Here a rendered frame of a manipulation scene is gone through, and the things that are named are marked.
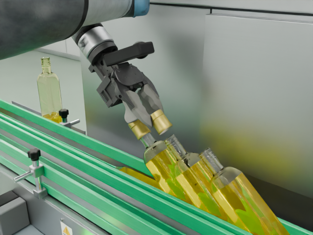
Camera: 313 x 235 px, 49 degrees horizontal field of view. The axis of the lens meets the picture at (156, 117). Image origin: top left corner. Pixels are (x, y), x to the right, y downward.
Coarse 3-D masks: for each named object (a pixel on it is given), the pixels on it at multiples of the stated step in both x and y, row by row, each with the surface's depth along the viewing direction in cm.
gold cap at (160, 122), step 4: (156, 112) 72; (160, 112) 73; (152, 116) 72; (156, 116) 72; (160, 116) 72; (164, 116) 73; (152, 120) 72; (156, 120) 72; (160, 120) 72; (164, 120) 72; (168, 120) 73; (156, 124) 72; (160, 124) 72; (164, 124) 72; (168, 124) 72; (156, 128) 72; (160, 128) 72; (164, 128) 71; (168, 128) 75; (160, 132) 72
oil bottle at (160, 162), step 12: (156, 144) 75; (144, 156) 76; (156, 156) 73; (168, 156) 74; (156, 168) 74; (168, 168) 73; (156, 180) 76; (168, 180) 73; (168, 192) 74; (180, 192) 72; (192, 204) 71
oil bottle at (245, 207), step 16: (224, 176) 64; (240, 176) 66; (224, 192) 65; (240, 192) 64; (256, 192) 66; (224, 208) 66; (240, 208) 63; (256, 208) 63; (240, 224) 65; (256, 224) 62; (272, 224) 63
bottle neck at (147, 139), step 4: (148, 132) 77; (144, 136) 76; (148, 136) 77; (152, 136) 77; (140, 140) 77; (144, 140) 76; (148, 140) 76; (152, 140) 76; (144, 144) 77; (148, 144) 76
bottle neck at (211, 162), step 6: (204, 150) 67; (210, 150) 68; (198, 156) 68; (204, 156) 67; (210, 156) 67; (204, 162) 67; (210, 162) 67; (216, 162) 67; (210, 168) 67; (216, 168) 66
